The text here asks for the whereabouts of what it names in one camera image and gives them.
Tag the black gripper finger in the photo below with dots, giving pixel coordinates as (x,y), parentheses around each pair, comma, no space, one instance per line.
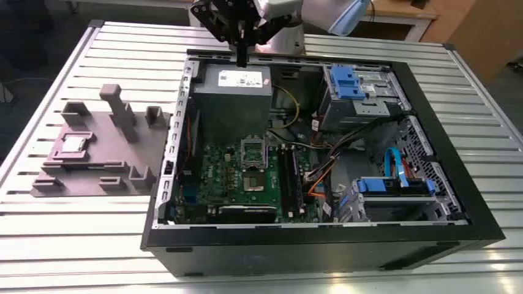
(208,21)
(271,32)

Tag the silver CPU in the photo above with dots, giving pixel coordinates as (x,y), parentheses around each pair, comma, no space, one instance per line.
(74,144)

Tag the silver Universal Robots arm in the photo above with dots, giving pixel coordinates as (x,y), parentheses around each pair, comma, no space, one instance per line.
(286,39)

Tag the CPU socket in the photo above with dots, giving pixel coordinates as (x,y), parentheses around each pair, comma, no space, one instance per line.
(254,183)

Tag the large blue drive latch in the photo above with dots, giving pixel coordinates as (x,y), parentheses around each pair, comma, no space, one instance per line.
(345,75)

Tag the small blue drive latch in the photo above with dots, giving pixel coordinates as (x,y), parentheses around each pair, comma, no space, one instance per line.
(354,92)

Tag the grey power supply unit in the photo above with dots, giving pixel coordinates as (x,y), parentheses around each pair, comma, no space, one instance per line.
(229,116)

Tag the metal drive cage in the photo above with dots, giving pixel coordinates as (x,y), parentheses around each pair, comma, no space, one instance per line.
(367,110)

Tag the green motherboard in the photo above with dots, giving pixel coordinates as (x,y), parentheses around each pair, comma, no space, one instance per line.
(221,171)

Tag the black RAM slot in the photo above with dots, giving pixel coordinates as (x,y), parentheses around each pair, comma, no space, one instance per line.
(290,180)
(294,180)
(285,180)

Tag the grey parts rack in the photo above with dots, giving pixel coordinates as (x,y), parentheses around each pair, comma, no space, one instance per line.
(106,159)

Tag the wooden cabinet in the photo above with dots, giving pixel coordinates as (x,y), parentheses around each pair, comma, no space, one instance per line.
(482,30)

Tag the blue disk carrier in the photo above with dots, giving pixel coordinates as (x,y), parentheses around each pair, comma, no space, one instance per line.
(374,185)

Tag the black graphics card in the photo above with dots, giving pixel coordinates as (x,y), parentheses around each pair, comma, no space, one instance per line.
(245,213)

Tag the black chair base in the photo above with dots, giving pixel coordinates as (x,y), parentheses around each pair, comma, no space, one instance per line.
(515,62)

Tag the metal disk bay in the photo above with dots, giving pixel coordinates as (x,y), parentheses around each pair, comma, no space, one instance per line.
(401,199)

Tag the black PC case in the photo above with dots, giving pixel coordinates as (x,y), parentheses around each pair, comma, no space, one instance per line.
(286,254)

